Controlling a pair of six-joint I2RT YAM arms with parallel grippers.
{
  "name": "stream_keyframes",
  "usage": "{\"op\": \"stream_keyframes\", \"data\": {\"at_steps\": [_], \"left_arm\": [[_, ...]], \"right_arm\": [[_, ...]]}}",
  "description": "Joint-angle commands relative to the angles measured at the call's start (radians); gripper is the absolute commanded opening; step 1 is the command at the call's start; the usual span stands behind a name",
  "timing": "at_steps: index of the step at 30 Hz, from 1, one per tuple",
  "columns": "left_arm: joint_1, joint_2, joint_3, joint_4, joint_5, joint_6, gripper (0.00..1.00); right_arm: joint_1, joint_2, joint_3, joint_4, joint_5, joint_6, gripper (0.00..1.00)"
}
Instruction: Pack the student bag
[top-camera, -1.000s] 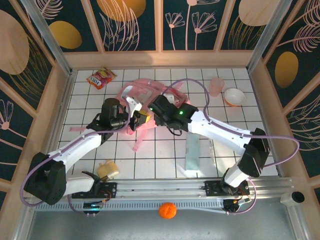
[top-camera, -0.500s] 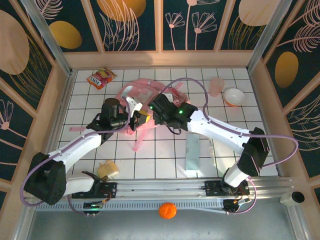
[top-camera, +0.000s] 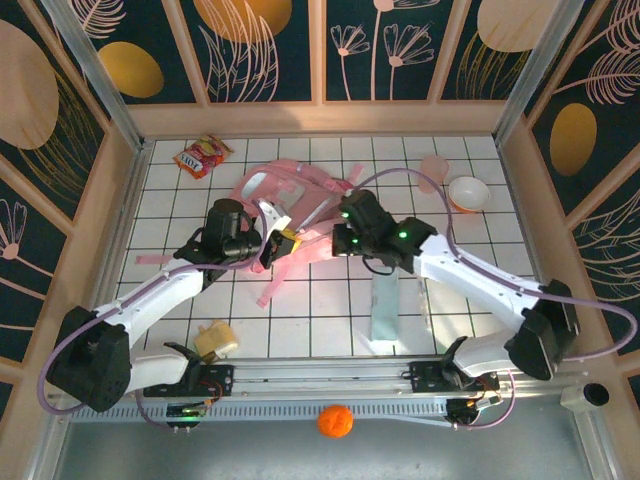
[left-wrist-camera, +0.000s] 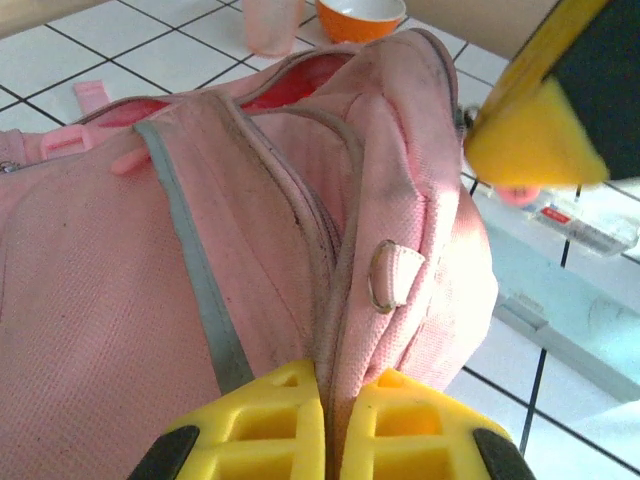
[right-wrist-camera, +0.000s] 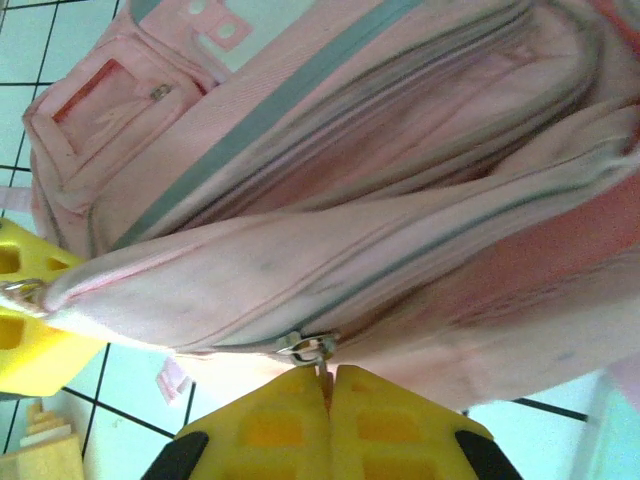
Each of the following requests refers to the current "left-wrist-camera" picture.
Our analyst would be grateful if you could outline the orange and white bowl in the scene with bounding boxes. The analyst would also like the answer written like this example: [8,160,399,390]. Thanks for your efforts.
[314,0,409,46]

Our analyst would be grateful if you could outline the pink plastic cup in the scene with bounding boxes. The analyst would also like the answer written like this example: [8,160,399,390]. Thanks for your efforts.
[242,0,307,57]

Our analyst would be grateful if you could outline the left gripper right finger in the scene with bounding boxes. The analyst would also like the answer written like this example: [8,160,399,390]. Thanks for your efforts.
[339,367,537,480]

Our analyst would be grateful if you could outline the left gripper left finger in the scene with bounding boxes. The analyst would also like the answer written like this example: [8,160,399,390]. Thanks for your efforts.
[127,358,327,480]

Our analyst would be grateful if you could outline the pink backpack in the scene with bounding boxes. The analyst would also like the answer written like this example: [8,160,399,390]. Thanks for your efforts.
[0,27,501,480]

